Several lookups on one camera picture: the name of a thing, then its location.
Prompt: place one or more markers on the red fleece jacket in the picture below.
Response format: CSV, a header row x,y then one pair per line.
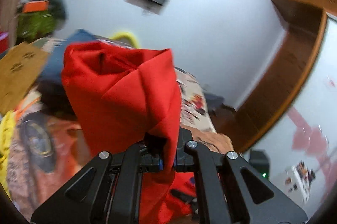
x,y
119,95

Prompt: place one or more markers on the dark green garment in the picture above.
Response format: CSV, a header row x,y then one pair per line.
x,y
59,11

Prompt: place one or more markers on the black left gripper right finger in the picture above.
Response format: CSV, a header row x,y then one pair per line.
x,y
228,189

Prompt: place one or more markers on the newspaper print blanket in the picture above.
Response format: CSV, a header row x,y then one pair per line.
x,y
43,145

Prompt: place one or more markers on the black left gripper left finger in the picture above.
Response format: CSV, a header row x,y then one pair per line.
x,y
107,189

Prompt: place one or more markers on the blue denim garment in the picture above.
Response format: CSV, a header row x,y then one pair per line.
x,y
54,66

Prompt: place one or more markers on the grey bag on floor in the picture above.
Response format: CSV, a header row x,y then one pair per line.
x,y
214,103

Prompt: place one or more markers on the orange box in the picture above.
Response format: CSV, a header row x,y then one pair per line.
x,y
35,6

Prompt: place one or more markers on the yellow pillow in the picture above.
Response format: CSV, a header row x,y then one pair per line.
x,y
126,36

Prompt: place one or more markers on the brown paw print cloth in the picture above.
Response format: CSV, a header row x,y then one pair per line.
x,y
20,67

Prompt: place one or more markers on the green bag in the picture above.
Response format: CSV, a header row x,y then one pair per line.
x,y
35,25

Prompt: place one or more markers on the wooden door frame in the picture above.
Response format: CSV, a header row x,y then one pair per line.
x,y
284,77

